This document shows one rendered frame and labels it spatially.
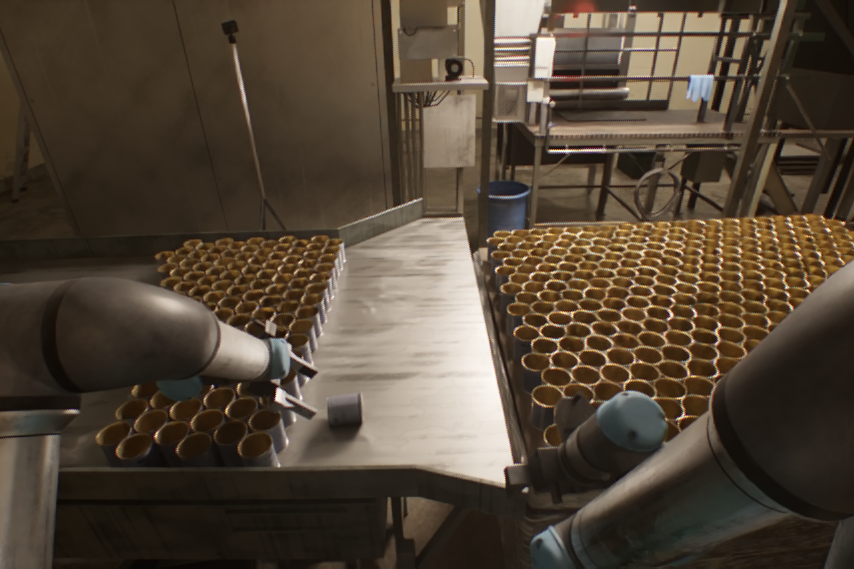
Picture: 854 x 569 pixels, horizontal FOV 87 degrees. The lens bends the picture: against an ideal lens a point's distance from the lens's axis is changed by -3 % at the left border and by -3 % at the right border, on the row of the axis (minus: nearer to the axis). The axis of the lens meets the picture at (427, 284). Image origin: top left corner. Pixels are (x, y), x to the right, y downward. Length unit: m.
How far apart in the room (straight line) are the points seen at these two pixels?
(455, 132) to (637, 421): 3.22
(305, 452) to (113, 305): 0.69
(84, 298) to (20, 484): 0.18
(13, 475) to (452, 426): 0.82
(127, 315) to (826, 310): 0.53
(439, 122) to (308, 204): 1.15
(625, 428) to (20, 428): 0.62
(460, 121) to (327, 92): 0.99
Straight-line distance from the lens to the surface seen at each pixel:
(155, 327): 0.53
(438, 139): 3.69
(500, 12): 3.78
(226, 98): 3.58
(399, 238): 2.03
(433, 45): 3.15
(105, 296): 0.53
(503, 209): 3.99
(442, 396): 1.20
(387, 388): 1.23
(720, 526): 0.39
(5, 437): 0.57
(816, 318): 0.31
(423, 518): 2.28
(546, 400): 1.15
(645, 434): 0.63
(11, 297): 0.58
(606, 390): 1.17
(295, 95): 3.43
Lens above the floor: 1.90
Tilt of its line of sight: 30 degrees down
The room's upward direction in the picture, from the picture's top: 2 degrees counter-clockwise
